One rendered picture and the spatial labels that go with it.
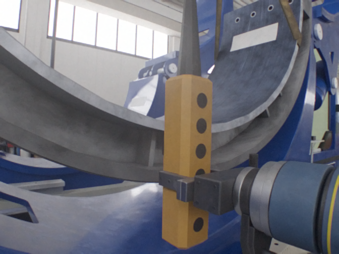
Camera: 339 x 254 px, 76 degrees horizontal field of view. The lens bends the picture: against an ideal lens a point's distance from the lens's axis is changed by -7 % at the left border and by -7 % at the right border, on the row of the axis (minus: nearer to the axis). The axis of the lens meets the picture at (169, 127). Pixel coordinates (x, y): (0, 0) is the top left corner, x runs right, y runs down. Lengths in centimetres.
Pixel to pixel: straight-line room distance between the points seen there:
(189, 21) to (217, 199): 33
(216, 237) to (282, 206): 77
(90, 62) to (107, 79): 101
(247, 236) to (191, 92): 24
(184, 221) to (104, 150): 48
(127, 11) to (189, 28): 1077
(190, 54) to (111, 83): 1028
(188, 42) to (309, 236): 36
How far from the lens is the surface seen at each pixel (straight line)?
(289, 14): 174
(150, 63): 385
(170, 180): 42
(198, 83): 43
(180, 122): 41
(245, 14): 212
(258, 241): 37
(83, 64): 1037
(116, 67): 1095
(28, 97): 78
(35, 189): 239
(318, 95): 240
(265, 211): 31
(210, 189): 34
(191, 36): 47
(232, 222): 112
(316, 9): 244
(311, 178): 30
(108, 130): 84
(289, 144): 157
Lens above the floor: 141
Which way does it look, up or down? level
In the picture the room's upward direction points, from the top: 1 degrees clockwise
